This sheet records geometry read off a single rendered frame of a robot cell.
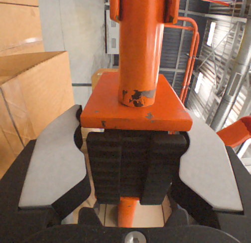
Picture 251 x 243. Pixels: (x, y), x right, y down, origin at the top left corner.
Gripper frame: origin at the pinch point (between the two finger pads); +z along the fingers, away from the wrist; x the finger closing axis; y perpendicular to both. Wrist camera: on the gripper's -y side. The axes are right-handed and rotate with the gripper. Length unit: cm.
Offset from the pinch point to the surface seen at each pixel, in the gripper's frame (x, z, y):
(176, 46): 330, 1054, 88
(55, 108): -12.8, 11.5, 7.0
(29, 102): -12.7, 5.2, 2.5
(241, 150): 203, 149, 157
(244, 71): 393, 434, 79
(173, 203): 8.1, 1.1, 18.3
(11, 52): -53, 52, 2
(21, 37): -53, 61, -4
